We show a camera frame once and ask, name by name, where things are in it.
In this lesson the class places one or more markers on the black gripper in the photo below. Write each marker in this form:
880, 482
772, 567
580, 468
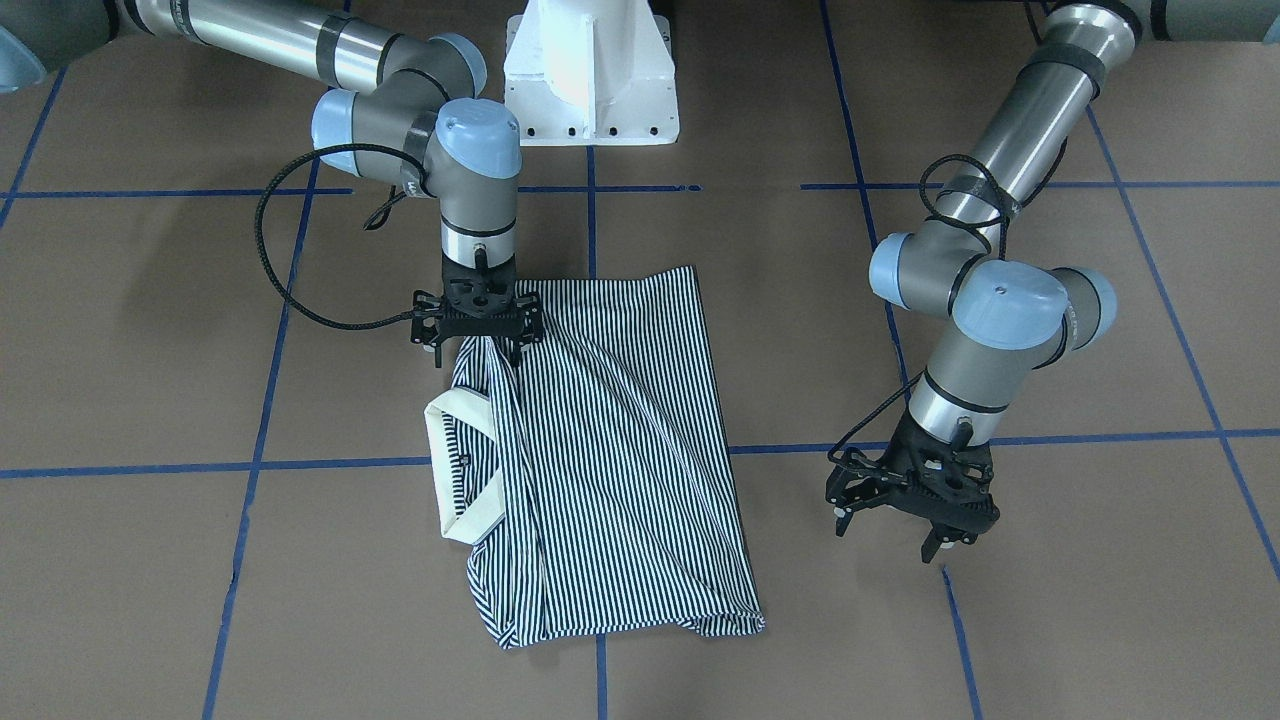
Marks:
428, 318
852, 484

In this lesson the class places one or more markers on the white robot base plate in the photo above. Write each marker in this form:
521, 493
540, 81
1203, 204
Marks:
592, 73

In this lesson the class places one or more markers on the navy white striped polo shirt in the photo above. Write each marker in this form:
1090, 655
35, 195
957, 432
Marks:
592, 481

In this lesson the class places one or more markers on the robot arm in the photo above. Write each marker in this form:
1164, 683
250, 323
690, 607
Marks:
397, 110
1004, 318

